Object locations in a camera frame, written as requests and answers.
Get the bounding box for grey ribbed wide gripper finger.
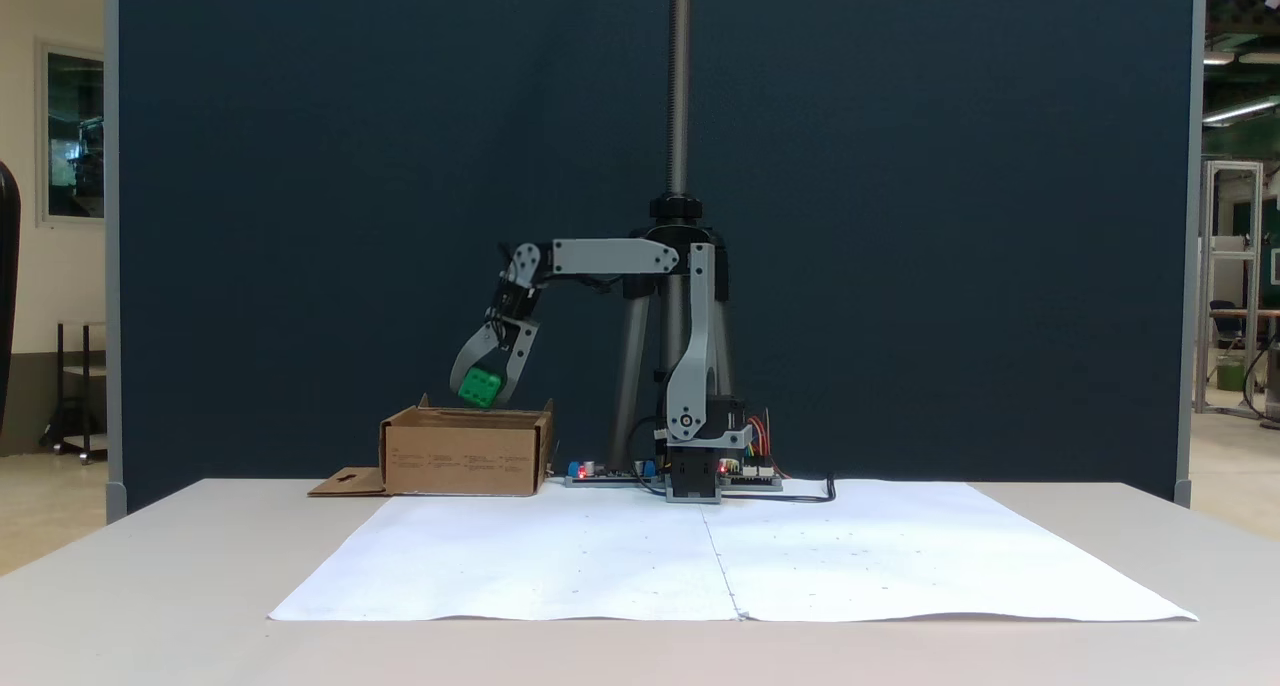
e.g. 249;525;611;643
450;323;501;400

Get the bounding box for grey narrow gripper finger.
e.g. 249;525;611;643
497;318;541;408

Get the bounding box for green die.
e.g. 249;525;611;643
457;366;503;410

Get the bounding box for brown cardboard box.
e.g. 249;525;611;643
308;394;556;498

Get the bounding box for blue circuit board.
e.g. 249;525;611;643
563;456;669;488

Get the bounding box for dark blue partition panel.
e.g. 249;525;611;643
105;0;1201;515

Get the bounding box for white paper sheet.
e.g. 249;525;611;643
268;479;1199;624

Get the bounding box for black tripod with metal pole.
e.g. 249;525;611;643
608;0;746;472

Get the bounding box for black shelf cart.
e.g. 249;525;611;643
40;321;109;465

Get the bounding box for black rounded object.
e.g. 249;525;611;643
0;161;23;437

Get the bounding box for black arm servo cable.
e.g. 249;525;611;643
628;416;669;489

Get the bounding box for circuit board with jumper wires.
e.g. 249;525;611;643
720;458;785;493

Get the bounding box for black power cable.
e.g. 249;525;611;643
720;476;837;505

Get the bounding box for framed wall window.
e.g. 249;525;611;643
37;38;107;229

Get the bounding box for aluminium frame rack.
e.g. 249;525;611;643
1195;160;1267;417

